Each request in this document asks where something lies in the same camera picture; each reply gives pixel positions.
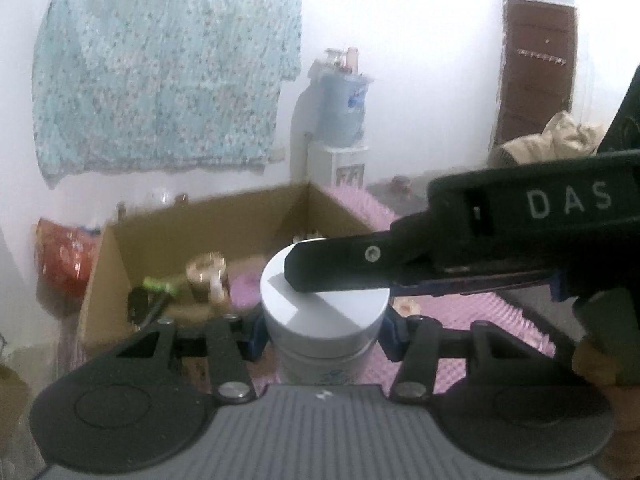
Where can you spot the black jar with gold lid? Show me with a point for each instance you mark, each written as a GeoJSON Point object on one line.
{"type": "Point", "coordinates": [205, 265]}

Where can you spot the small bottle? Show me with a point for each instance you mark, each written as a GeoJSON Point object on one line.
{"type": "Point", "coordinates": [353, 58]}

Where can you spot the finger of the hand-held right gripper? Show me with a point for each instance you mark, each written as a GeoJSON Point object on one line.
{"type": "Point", "coordinates": [340, 265]}

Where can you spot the blue water jug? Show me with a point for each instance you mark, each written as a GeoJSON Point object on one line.
{"type": "Point", "coordinates": [342, 110]}

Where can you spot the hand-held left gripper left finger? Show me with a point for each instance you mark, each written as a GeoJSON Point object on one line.
{"type": "Point", "coordinates": [257, 332]}

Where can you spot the brown wooden door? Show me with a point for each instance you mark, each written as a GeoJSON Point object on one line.
{"type": "Point", "coordinates": [537, 60]}

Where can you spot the person's right hand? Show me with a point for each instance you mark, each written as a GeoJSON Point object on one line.
{"type": "Point", "coordinates": [590, 362]}

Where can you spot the large cardboard box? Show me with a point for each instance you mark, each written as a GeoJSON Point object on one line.
{"type": "Point", "coordinates": [165, 230]}

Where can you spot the door hook rail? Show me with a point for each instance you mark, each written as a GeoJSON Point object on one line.
{"type": "Point", "coordinates": [542, 56]}

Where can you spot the white plastic bottle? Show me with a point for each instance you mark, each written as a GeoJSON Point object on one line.
{"type": "Point", "coordinates": [320, 330]}

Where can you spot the green dropper bottle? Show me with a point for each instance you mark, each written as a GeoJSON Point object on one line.
{"type": "Point", "coordinates": [216, 287]}

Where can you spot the pink plastic lid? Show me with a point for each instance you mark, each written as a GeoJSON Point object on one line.
{"type": "Point", "coordinates": [245, 287]}

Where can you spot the purple checked tablecloth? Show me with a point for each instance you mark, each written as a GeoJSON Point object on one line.
{"type": "Point", "coordinates": [475, 310]}

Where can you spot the white water dispenser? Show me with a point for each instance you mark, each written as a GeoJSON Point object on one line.
{"type": "Point", "coordinates": [325, 160]}

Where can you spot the small green tube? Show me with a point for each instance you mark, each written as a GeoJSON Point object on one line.
{"type": "Point", "coordinates": [160, 285]}

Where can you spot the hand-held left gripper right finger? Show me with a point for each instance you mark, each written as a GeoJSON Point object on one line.
{"type": "Point", "coordinates": [390, 332]}

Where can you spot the blue patterned wall cloth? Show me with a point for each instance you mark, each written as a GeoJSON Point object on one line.
{"type": "Point", "coordinates": [150, 85]}

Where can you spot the red plastic bag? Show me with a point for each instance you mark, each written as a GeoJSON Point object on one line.
{"type": "Point", "coordinates": [62, 255]}

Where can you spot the beige clothing heap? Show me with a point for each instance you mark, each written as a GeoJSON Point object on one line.
{"type": "Point", "coordinates": [560, 135]}

